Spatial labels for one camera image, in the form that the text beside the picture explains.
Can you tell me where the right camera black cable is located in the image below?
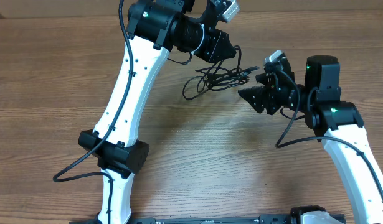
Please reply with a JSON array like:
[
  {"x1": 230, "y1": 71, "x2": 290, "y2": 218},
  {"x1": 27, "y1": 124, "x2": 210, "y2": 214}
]
[{"x1": 274, "y1": 70, "x2": 383, "y2": 215}]

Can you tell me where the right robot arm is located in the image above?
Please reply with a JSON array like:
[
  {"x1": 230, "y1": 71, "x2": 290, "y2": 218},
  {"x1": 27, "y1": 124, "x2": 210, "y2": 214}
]
[{"x1": 238, "y1": 51, "x2": 383, "y2": 223}]

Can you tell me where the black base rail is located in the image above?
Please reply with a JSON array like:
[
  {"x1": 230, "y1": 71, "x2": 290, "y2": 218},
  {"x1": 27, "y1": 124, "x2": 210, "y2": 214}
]
[{"x1": 69, "y1": 205, "x2": 346, "y2": 224}]

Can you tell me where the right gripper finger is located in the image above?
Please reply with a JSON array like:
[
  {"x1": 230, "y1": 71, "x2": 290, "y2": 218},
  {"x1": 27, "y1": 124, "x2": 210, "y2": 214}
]
[
  {"x1": 255, "y1": 73, "x2": 274, "y2": 86},
  {"x1": 238, "y1": 86, "x2": 267, "y2": 114}
]

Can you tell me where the camera black cable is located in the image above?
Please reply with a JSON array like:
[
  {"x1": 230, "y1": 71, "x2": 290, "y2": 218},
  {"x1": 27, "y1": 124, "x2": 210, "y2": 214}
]
[
  {"x1": 274, "y1": 70, "x2": 383, "y2": 215},
  {"x1": 52, "y1": 0, "x2": 136, "y2": 224}
]

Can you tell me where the left camera black cable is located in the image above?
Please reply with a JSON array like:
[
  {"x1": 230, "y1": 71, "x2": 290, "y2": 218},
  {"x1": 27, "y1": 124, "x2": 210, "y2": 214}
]
[{"x1": 52, "y1": 0, "x2": 136, "y2": 224}]

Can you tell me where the black multi-connector cable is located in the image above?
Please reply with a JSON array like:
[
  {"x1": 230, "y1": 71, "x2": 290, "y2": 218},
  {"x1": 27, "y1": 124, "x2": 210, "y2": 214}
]
[{"x1": 181, "y1": 45, "x2": 260, "y2": 101}]

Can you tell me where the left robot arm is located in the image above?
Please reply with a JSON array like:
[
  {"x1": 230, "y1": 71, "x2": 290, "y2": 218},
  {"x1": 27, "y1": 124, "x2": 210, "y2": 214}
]
[{"x1": 78, "y1": 0, "x2": 239, "y2": 223}]

